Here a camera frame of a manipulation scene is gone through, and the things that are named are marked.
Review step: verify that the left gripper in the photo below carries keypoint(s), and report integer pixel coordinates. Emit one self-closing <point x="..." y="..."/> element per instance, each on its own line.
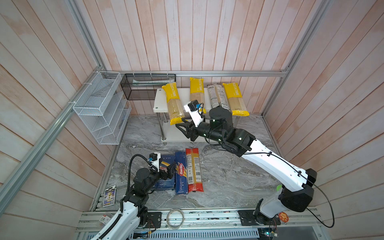
<point x="169" y="174"/>

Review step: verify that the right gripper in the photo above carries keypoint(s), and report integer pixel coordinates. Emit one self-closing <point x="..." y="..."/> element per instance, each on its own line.
<point x="190" y="132"/>

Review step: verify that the yellow spaghetti bag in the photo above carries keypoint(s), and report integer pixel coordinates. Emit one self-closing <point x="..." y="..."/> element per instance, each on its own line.
<point x="235" y="100"/>
<point x="174" y="105"/>
<point x="197" y="91"/>

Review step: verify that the red spaghetti bag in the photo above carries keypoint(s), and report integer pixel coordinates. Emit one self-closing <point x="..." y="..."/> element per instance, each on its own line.
<point x="195" y="183"/>

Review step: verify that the dark blue spaghetti bag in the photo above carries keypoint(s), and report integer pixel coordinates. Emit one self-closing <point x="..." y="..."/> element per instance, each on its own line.
<point x="218" y="97"/>

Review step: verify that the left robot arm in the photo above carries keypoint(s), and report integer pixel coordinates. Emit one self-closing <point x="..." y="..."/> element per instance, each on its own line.
<point x="133" y="211"/>

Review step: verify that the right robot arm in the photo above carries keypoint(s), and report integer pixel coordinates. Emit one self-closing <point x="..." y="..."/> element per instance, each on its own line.
<point x="298" y="184"/>

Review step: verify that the blue Barilla pasta box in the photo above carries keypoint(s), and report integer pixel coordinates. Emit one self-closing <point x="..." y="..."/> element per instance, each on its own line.
<point x="168" y="184"/>

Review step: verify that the white two-tier shelf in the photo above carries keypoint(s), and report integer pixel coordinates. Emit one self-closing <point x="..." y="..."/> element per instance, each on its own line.
<point x="171" y="133"/>

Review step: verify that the narrow blue Barilla spaghetti box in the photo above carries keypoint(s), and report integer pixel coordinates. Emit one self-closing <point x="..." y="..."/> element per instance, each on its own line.
<point x="181" y="177"/>

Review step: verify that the small printed card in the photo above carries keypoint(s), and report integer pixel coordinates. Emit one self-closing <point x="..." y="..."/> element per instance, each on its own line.
<point x="109" y="197"/>

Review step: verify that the black mesh basket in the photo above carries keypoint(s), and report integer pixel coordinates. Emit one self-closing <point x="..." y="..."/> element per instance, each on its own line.
<point x="143" y="87"/>

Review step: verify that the red round tag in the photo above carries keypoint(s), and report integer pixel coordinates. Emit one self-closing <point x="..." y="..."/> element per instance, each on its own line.
<point x="283" y="217"/>

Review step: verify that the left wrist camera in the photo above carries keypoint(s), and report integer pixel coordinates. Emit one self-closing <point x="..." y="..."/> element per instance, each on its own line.
<point x="154" y="161"/>

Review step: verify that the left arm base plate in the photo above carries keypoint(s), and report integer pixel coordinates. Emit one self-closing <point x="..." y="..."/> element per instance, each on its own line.
<point x="151" y="220"/>

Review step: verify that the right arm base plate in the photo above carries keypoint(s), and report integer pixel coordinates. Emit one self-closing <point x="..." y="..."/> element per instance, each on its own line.
<point x="249" y="217"/>

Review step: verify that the white wire mesh organizer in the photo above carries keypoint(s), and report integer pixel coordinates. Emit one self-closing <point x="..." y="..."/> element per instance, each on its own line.
<point x="103" y="109"/>

